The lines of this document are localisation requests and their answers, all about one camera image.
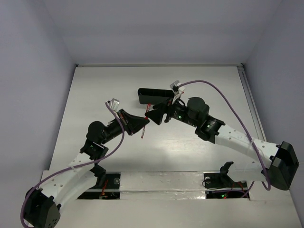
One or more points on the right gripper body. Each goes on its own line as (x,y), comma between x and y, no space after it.
(179,112)

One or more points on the black desk organizer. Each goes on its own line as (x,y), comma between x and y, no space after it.
(153,96)

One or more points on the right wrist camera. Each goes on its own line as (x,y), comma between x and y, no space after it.
(177,89)

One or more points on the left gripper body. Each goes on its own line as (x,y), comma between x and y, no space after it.
(126,122)

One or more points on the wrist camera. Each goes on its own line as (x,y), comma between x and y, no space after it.
(113,104)
(177,89)

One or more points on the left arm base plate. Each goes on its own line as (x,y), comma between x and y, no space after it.
(110,190)

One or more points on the aluminium side rail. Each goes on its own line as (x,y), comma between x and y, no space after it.
(254,114)

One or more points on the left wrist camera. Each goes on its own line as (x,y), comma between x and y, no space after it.
(113,104)

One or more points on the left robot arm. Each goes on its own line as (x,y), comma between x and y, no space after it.
(45,202)

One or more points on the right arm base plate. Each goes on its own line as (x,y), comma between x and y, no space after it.
(221,186)

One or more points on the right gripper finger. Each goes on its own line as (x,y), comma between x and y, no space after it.
(162,107)
(156,115)

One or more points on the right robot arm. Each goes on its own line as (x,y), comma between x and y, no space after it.
(274,163)

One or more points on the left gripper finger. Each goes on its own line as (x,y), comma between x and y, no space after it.
(130,117)
(137,124)

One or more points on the silver foil strip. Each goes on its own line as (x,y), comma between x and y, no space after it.
(172,185)

